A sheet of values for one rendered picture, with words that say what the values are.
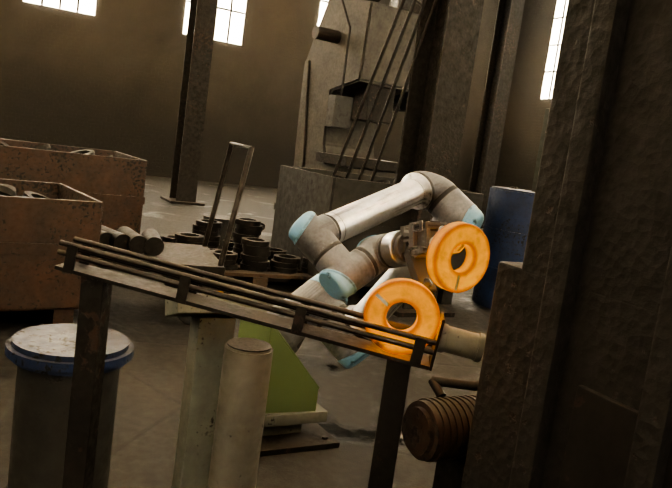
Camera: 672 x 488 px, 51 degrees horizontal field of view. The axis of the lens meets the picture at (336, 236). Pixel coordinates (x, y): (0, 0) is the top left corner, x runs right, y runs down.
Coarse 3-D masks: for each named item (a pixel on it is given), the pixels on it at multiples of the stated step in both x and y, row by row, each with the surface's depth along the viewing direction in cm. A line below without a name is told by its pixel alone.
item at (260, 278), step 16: (240, 224) 480; (256, 224) 482; (176, 240) 447; (192, 240) 442; (240, 240) 483; (256, 240) 474; (240, 256) 466; (256, 256) 461; (272, 256) 491; (288, 256) 486; (240, 272) 453; (256, 272) 460; (272, 272) 467; (288, 272) 470; (304, 272) 482; (208, 288) 451
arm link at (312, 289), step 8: (312, 280) 250; (304, 288) 249; (312, 288) 247; (320, 288) 247; (304, 296) 246; (312, 296) 246; (320, 296) 246; (328, 296) 246; (336, 304) 246; (344, 304) 249; (336, 312) 244
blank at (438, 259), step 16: (448, 224) 154; (464, 224) 153; (432, 240) 153; (448, 240) 152; (464, 240) 154; (480, 240) 156; (432, 256) 151; (448, 256) 152; (480, 256) 157; (432, 272) 153; (448, 272) 153; (464, 272) 156; (480, 272) 158; (448, 288) 154; (464, 288) 156
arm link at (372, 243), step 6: (384, 234) 178; (366, 240) 183; (372, 240) 180; (378, 240) 177; (360, 246) 179; (366, 246) 178; (372, 246) 178; (378, 246) 176; (372, 252) 177; (378, 252) 176; (378, 258) 177; (378, 264) 177; (384, 264) 177; (384, 270) 181
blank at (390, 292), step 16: (384, 288) 143; (400, 288) 143; (416, 288) 142; (368, 304) 143; (384, 304) 143; (416, 304) 143; (432, 304) 143; (368, 320) 144; (384, 320) 144; (416, 320) 145; (432, 320) 143; (432, 336) 144; (400, 352) 144
